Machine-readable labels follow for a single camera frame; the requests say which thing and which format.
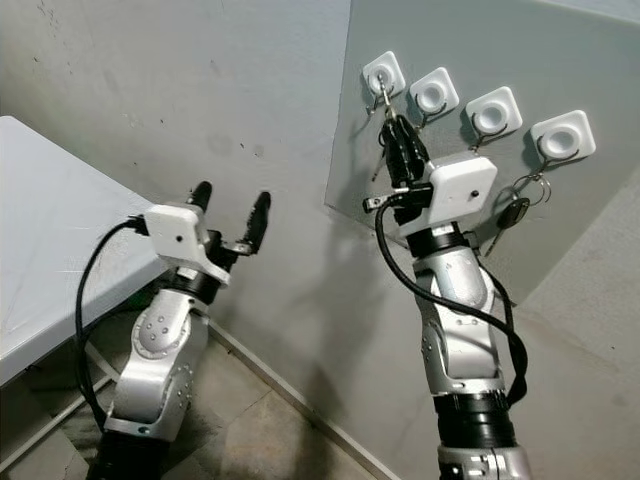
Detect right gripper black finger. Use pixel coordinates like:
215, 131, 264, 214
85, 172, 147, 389
380, 113, 411, 187
400, 120, 431, 183

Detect white plastic table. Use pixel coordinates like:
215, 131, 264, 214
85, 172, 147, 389
0, 114, 193, 471

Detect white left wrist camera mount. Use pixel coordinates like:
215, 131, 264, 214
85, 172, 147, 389
143, 203, 229, 286

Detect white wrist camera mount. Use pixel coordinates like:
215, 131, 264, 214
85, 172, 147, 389
428, 155, 499, 238
143, 203, 229, 286

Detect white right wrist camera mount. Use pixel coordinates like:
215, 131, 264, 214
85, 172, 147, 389
428, 155, 499, 238

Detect white square wall hook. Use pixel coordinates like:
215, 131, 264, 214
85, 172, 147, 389
530, 110, 598, 167
465, 87, 524, 140
361, 50, 408, 101
409, 67, 461, 117

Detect black car key with ring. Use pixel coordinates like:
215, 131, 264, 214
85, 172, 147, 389
486, 172, 553, 257

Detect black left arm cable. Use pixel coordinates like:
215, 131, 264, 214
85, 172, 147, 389
72, 215, 151, 431

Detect grey wall board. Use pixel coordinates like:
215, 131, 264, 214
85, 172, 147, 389
325, 0, 640, 306

